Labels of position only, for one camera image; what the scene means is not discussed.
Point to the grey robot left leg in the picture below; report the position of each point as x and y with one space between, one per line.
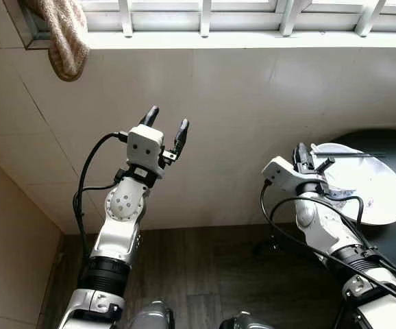
151 317

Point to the grey robot right leg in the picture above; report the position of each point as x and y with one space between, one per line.
244 322

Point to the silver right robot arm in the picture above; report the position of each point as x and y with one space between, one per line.
328 233

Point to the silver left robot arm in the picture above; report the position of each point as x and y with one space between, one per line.
116 240

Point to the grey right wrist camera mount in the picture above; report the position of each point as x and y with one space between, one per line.
283 171

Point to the grey robot leg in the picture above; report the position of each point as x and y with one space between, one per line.
151 317
244 322

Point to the beige hanging towel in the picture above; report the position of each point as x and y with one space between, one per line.
64 41

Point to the thin black chopstick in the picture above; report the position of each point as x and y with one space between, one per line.
355 155

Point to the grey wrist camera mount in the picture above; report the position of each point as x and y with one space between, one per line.
283 171
144 145

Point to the large white plate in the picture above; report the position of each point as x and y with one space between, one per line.
379 188

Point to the white window frame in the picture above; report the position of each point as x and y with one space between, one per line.
253 38

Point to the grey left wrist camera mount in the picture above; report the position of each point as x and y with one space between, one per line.
144 145

